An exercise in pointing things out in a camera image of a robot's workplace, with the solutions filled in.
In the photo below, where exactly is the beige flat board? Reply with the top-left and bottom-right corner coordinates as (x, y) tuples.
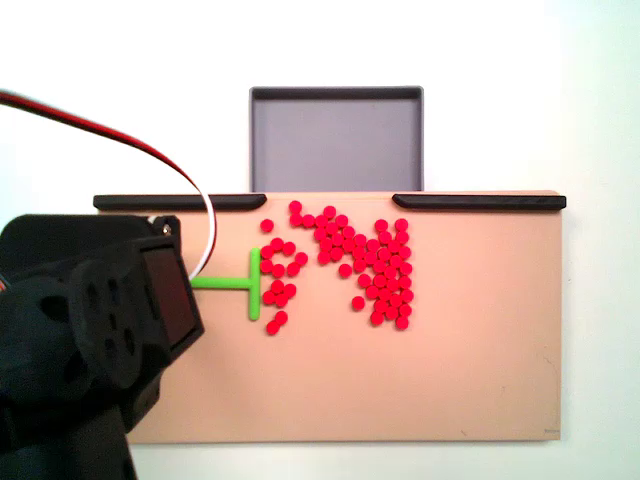
(94, 188), (566, 445)

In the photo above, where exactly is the red white black servo cable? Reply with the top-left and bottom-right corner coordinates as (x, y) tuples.
(0, 88), (219, 279)

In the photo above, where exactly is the grey shallow tray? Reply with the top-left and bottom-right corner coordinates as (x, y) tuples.
(248, 84), (426, 194)

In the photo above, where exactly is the black edge rail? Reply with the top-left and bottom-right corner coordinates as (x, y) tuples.
(92, 193), (268, 211)
(392, 192), (568, 213)

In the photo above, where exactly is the green T-shaped pusher tool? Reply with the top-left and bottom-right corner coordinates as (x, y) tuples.
(188, 247), (263, 321)

